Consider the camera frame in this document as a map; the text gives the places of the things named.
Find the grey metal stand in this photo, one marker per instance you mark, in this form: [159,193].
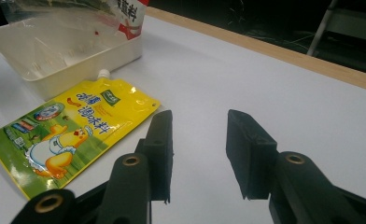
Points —
[322,28]

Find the red seasoning packet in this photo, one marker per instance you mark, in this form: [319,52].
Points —
[131,15]

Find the clear plastic bag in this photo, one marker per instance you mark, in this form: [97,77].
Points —
[47,12]

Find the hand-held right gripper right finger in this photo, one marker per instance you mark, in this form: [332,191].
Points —
[249,155]

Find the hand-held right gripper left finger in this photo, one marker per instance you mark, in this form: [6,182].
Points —
[159,155]

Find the yellow spout seasoning pouch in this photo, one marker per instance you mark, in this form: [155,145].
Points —
[78,133]

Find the white plastic basket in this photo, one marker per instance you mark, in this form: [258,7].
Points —
[78,74]

